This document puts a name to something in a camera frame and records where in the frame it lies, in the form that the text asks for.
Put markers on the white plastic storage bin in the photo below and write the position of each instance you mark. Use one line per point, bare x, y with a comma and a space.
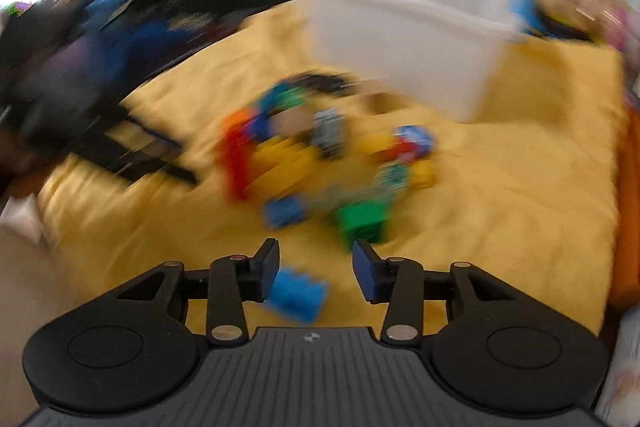
400, 22

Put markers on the blue studded toy brick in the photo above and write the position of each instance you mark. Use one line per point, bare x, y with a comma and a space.
295, 294

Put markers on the blue round airplane disc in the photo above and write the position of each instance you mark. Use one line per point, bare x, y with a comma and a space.
416, 138

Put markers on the yellow studded toy brick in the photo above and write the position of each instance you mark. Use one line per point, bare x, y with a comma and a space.
376, 145

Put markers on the red tall toy brick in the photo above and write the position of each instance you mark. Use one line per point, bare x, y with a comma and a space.
235, 167

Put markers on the red small toy brick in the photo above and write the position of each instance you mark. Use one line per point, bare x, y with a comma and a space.
401, 153

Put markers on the yellow blanket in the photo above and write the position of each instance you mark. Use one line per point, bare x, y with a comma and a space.
525, 187

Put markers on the pale block with teal print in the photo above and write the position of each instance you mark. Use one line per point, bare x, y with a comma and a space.
395, 178

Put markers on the grey printed toy block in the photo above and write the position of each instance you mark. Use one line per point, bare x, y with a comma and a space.
330, 134

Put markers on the blue arch toy brick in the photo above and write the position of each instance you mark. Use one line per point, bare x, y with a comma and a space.
282, 212

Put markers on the wooden cube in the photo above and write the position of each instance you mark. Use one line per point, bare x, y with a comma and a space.
289, 122
374, 93

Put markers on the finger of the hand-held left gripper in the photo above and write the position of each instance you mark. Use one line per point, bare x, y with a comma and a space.
140, 164
150, 132

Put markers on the dark backpack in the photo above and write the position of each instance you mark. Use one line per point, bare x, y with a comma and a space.
165, 7

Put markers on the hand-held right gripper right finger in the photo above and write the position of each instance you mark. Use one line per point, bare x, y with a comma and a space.
364, 272

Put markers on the orange toy brick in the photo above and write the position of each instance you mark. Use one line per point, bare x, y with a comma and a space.
234, 123

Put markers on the orange cardboard box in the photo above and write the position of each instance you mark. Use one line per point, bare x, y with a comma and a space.
630, 207

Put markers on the green toy brick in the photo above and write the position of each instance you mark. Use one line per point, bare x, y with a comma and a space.
362, 218

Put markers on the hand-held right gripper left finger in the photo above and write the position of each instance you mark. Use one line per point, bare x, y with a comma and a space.
269, 271

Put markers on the yellow small toy brick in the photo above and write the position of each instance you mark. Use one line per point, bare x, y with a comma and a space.
422, 173

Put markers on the blue bin latch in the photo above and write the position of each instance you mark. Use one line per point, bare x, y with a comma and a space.
526, 14

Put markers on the yellow long toy brick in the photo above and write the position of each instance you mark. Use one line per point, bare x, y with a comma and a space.
285, 164

